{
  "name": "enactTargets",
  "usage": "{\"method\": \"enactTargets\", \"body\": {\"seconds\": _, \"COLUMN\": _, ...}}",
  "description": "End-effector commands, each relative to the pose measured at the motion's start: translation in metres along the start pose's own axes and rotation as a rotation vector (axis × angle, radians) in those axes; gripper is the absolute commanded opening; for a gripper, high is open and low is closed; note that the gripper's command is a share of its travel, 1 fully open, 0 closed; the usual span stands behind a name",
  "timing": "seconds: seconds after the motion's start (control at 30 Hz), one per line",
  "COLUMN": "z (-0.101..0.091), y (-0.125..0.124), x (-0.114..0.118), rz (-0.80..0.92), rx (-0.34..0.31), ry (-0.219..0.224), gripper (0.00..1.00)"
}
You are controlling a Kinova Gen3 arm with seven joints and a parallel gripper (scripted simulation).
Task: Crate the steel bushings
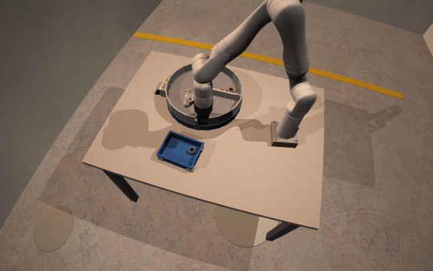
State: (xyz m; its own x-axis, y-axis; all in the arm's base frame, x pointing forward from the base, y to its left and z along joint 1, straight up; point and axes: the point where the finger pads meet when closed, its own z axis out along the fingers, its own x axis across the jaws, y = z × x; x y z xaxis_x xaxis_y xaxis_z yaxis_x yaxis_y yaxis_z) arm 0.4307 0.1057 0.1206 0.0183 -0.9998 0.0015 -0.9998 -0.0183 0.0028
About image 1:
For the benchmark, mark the blue open crate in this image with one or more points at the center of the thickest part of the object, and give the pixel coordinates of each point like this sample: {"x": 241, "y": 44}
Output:
{"x": 174, "y": 150}

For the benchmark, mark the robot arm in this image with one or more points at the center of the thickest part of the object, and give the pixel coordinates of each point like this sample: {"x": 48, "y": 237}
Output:
{"x": 289, "y": 18}

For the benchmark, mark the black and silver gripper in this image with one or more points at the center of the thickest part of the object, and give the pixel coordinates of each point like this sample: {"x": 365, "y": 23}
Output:
{"x": 202, "y": 107}

